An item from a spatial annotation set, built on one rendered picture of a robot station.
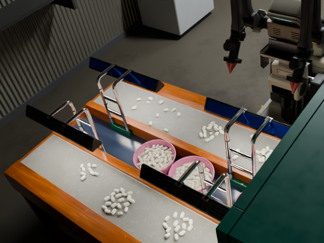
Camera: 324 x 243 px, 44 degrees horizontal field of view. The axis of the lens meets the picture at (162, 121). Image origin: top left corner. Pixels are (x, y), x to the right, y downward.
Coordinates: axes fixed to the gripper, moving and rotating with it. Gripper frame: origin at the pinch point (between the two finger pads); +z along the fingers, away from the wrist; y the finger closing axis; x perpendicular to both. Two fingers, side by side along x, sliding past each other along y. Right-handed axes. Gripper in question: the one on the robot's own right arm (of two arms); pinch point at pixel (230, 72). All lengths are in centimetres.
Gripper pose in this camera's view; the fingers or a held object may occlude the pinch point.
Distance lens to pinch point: 261.1
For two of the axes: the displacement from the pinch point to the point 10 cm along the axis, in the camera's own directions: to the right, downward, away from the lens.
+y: 7.5, 3.4, -5.7
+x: 6.5, -2.1, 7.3
